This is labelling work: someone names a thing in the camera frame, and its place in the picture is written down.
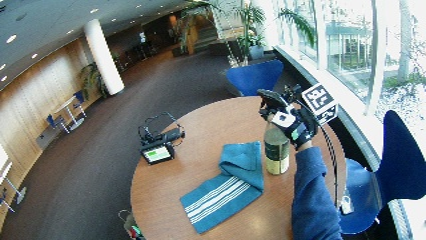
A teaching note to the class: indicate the tall palm plant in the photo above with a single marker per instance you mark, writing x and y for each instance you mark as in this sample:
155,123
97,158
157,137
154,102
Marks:
247,23

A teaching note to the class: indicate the small white bistro table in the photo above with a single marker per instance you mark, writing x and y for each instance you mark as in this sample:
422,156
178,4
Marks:
69,112

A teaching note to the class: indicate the dark green glass bottle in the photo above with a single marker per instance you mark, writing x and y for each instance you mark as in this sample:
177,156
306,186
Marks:
276,151

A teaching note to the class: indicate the white table with metal leg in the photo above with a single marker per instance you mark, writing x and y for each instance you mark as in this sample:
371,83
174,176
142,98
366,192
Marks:
10,181

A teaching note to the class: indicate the grey plant pot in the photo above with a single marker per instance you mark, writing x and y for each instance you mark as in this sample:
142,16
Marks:
255,52

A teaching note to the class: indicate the white marker cube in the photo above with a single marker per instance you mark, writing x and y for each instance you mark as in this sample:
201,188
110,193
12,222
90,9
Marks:
319,101

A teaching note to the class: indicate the green potted plant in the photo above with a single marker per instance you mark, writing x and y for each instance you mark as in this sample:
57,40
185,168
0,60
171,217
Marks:
91,80

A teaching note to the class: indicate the white round column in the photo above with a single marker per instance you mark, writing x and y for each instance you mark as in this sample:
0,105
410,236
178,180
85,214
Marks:
103,56

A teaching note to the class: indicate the blue shell chair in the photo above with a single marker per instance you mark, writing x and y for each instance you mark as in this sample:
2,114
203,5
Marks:
252,77
390,173

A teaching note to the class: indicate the small black monitor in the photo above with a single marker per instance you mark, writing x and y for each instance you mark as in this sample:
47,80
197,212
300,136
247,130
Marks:
157,154

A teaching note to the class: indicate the small blue chair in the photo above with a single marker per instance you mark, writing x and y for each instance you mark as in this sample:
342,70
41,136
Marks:
55,122
79,100

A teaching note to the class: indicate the blue towel with white stripes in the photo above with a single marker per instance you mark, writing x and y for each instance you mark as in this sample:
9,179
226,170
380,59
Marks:
230,186

